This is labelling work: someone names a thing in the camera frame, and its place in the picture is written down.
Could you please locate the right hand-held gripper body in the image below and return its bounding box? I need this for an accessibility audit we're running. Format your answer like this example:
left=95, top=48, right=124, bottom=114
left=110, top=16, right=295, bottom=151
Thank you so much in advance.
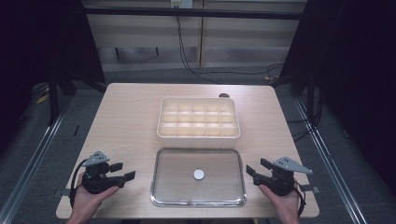
left=253, top=156, right=314, bottom=197

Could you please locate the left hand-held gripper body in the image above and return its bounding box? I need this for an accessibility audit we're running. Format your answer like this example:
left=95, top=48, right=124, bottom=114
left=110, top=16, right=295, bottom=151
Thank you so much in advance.
left=81, top=150, right=126, bottom=195

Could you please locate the clear rectangular tray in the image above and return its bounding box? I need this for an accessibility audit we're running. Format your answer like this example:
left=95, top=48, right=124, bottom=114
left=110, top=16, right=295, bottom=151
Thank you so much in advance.
left=149, top=147, right=248, bottom=208

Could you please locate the white divided storage box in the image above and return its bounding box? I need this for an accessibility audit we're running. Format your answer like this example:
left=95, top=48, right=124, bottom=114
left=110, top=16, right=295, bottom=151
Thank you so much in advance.
left=156, top=95, right=242, bottom=150

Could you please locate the person's right hand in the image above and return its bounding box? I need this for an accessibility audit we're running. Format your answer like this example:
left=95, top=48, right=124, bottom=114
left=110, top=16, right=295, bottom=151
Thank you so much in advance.
left=258, top=185, right=301, bottom=217

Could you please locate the person's left hand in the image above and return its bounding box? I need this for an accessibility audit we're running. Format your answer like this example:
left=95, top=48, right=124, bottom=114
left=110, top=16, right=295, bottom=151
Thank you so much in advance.
left=72, top=172, right=121, bottom=219

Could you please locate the black stand leg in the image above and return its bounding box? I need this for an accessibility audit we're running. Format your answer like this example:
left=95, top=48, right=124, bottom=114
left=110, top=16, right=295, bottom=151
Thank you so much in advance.
left=47, top=74, right=61, bottom=126

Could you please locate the yellow floor marker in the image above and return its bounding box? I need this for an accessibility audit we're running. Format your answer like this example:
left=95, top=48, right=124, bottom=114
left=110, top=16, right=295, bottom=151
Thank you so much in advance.
left=35, top=92, right=50, bottom=105

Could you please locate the black curtain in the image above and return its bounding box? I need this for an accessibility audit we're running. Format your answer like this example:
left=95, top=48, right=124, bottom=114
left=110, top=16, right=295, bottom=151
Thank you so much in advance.
left=279, top=0, right=396, bottom=189
left=0, top=0, right=106, bottom=154

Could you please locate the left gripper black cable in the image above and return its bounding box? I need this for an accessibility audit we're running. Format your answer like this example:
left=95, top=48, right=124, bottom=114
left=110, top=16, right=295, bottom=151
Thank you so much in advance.
left=69, top=158, right=89, bottom=209

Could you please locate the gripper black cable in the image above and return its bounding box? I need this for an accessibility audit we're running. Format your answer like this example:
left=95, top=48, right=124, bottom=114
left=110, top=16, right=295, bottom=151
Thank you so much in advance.
left=292, top=179, right=308, bottom=218
left=69, top=158, right=89, bottom=209

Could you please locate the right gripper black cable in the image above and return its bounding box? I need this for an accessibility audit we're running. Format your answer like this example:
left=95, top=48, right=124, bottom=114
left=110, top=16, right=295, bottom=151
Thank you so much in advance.
left=292, top=179, right=308, bottom=218

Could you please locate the bundle of black floor cables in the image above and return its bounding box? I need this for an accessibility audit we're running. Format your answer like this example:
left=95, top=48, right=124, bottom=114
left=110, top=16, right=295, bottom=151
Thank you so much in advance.
left=285, top=102, right=323, bottom=144

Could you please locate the metal floor rail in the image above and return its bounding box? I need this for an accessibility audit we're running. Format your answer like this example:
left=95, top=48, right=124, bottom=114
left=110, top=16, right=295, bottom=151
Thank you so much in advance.
left=293, top=96, right=369, bottom=224
left=0, top=95, right=75, bottom=224

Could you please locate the black floor cable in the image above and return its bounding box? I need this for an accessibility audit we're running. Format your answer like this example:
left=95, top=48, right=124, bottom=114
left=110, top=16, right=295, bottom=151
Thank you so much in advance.
left=199, top=62, right=285, bottom=77

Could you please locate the black hanging wall cable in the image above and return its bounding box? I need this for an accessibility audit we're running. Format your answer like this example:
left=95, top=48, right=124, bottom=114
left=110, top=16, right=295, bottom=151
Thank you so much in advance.
left=175, top=14, right=222, bottom=86

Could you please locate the black horizontal frame bar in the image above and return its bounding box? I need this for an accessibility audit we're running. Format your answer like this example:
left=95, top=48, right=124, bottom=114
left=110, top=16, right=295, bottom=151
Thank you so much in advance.
left=83, top=6, right=305, bottom=21

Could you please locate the white wall socket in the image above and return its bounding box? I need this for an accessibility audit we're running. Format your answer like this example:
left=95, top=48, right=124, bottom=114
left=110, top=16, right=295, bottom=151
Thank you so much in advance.
left=169, top=0, right=194, bottom=9

